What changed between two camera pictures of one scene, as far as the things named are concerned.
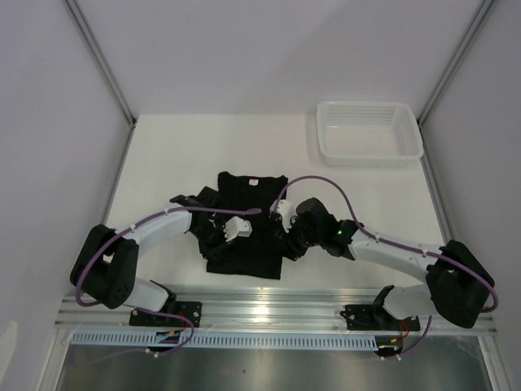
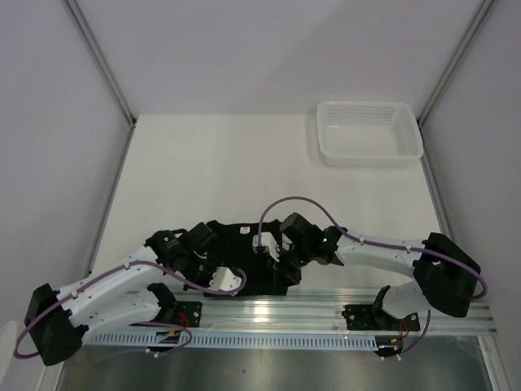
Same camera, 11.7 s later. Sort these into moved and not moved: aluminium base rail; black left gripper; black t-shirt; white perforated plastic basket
Moved: black left gripper; black t-shirt
Not moved: white perforated plastic basket; aluminium base rail
